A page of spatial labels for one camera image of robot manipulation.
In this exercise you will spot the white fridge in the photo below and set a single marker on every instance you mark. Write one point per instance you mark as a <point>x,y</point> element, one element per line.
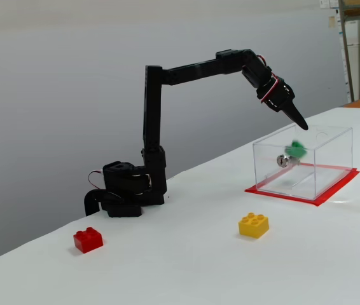
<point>355,63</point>

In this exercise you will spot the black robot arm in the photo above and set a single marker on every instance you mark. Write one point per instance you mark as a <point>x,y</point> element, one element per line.
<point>151,111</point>

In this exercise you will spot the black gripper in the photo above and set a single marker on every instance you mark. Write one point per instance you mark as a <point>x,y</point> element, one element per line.
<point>282,99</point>

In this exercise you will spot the red lego brick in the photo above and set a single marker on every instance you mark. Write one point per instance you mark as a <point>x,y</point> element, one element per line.
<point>87,241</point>

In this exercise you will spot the transparent plastic box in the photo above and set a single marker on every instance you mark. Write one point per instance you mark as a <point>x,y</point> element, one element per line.
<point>326,165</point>

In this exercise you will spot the yellow lego brick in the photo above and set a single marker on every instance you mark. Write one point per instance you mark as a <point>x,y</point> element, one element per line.
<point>253,226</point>

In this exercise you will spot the silver box lock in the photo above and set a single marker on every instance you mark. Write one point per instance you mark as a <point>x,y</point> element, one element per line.
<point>283,160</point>

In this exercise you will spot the green lego brick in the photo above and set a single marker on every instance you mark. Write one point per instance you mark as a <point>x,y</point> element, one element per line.
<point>296,149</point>

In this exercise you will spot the red tape square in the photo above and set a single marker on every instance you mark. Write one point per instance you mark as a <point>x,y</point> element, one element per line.
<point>326,198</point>

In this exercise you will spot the black table clamp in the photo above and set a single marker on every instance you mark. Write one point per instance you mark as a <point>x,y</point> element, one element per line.
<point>91,203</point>

